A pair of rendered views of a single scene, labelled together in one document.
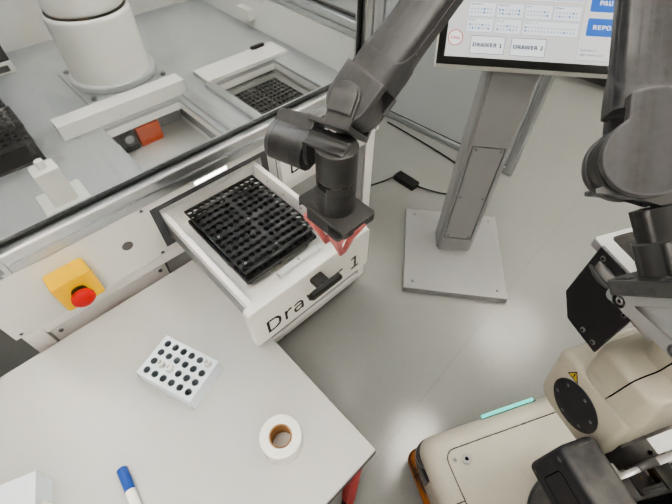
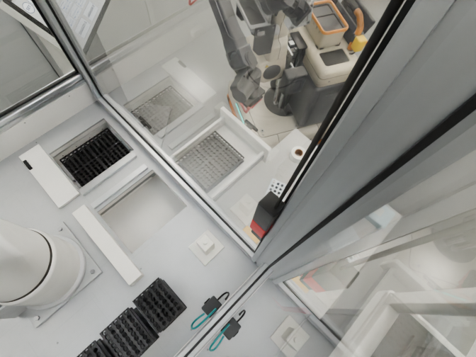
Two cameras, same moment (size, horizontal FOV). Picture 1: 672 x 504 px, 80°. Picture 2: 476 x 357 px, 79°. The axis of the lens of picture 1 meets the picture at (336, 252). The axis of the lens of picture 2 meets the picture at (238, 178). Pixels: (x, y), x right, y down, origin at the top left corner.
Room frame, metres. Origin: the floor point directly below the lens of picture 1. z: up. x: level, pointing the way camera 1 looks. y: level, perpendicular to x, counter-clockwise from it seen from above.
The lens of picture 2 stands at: (0.53, 0.72, 1.95)
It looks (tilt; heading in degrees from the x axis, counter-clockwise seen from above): 66 degrees down; 262
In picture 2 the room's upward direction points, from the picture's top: 7 degrees clockwise
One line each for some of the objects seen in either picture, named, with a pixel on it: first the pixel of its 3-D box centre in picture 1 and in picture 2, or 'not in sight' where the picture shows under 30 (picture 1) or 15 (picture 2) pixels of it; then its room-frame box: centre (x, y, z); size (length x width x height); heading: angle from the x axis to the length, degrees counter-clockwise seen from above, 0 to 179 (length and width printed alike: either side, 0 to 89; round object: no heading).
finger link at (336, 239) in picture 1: (337, 230); not in sight; (0.42, 0.00, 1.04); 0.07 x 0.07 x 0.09; 44
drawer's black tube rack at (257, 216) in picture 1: (251, 228); not in sight; (0.58, 0.18, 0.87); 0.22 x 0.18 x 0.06; 43
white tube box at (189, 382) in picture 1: (180, 370); not in sight; (0.30, 0.29, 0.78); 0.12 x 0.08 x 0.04; 64
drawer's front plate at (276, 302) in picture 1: (312, 283); not in sight; (0.44, 0.04, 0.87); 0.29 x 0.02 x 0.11; 133
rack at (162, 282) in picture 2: not in sight; (161, 304); (0.72, 0.72, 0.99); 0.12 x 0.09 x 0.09; 133
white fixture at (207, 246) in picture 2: not in sight; (205, 244); (0.59, 0.54, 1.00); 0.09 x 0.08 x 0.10; 43
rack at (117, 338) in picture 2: not in sight; (130, 335); (0.79, 0.80, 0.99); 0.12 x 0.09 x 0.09; 133
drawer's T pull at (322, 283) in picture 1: (321, 282); not in sight; (0.42, 0.03, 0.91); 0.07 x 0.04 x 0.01; 133
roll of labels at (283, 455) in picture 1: (281, 439); not in sight; (0.18, 0.09, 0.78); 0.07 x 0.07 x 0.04
